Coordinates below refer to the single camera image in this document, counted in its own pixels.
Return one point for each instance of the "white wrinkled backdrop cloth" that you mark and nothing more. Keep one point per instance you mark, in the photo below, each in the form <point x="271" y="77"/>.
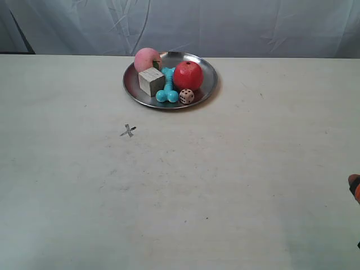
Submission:
<point x="327" y="29"/>

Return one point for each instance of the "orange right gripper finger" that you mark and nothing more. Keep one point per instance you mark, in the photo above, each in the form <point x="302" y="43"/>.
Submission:
<point x="354" y="186"/>

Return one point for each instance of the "turquoise bone toy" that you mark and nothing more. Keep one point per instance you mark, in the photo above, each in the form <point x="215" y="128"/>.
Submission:
<point x="168" y="93"/>

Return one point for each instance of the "beige die black dots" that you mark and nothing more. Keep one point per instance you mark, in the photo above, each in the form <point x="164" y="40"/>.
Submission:
<point x="186" y="96"/>

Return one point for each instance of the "grey cross tape mark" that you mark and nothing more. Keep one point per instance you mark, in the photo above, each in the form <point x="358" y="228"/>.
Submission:
<point x="128" y="130"/>

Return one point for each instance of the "grey wooden cube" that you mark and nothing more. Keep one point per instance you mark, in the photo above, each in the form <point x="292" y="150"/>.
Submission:
<point x="151" y="80"/>

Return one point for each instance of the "pink peach toy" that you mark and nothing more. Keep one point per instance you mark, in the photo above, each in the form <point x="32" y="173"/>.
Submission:
<point x="147" y="58"/>

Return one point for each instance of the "red apple toy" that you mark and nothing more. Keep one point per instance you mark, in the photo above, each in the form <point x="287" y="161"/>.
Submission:
<point x="188" y="75"/>

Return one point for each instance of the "round silver metal plate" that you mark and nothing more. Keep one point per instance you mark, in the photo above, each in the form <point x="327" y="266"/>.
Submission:
<point x="172" y="59"/>

